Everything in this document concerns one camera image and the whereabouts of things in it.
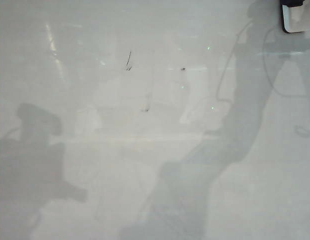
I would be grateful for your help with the white whiteboard with dark frame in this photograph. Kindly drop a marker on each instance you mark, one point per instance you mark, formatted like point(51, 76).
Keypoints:
point(120, 125)

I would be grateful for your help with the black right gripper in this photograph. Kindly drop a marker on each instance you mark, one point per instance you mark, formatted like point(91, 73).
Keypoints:
point(293, 3)

